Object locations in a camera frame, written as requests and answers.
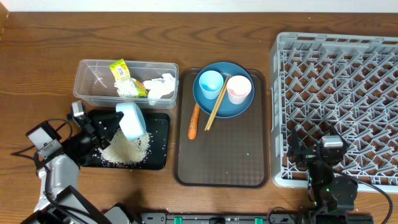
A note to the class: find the white napkin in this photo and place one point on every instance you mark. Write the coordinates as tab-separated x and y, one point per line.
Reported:
158	87

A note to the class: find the wooden chopstick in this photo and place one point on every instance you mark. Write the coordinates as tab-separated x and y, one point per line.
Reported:
215	107

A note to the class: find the grey dishwasher rack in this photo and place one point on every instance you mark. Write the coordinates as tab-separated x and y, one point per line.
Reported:
345	81

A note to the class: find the white rice pile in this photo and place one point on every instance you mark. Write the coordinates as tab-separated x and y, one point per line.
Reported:
123	152

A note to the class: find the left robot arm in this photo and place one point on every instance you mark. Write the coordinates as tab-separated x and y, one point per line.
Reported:
58	162

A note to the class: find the pink cup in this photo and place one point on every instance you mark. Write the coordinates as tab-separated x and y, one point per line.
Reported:
238	88

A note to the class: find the dark blue plate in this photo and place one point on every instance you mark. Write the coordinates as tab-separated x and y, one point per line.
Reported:
227	109

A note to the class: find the orange carrot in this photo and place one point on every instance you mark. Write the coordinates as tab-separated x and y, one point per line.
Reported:
193	126

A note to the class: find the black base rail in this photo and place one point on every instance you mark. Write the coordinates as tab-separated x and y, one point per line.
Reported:
270	218

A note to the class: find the black plastic tray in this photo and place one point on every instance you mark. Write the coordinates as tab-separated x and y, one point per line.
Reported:
158	125

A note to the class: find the clear plastic bin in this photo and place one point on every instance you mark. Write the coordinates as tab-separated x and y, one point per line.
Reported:
94	83

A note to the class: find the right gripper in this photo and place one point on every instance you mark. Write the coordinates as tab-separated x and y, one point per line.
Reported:
295	149

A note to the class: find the brown serving tray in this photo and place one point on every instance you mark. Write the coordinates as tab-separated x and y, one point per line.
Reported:
233	153

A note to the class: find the light blue cup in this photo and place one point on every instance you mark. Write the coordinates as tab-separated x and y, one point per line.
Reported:
211	83

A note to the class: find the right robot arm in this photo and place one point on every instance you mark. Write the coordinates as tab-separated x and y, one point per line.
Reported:
333	196

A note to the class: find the yellow green snack wrapper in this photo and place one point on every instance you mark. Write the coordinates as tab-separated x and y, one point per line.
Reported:
124	80

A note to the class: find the light blue rice bowl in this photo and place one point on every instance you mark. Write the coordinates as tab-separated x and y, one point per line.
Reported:
132	123

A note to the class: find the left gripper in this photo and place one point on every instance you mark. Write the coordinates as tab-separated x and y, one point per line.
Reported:
99	132

